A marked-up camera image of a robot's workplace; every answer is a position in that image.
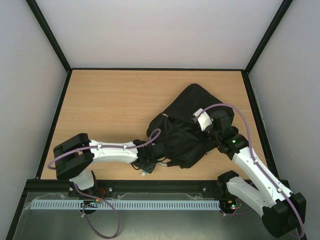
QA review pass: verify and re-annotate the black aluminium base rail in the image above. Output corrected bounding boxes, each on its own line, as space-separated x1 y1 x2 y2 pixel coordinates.
23 179 227 199

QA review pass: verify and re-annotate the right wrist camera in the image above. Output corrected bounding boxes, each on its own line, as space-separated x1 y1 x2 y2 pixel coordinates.
193 108 212 132

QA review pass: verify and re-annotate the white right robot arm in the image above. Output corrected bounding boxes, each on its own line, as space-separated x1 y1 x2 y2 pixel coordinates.
193 108 307 239

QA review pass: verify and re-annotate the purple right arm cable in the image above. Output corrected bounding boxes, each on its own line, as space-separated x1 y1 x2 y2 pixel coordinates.
198 103 307 239

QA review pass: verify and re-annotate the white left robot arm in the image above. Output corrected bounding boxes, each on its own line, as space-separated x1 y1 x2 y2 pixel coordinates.
47 128 166 191

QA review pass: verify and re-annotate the light blue cable duct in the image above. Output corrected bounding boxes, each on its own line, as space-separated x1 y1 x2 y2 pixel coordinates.
30 199 221 211

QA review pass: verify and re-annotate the black student backpack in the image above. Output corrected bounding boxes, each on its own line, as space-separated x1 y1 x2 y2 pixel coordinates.
146 83 221 169

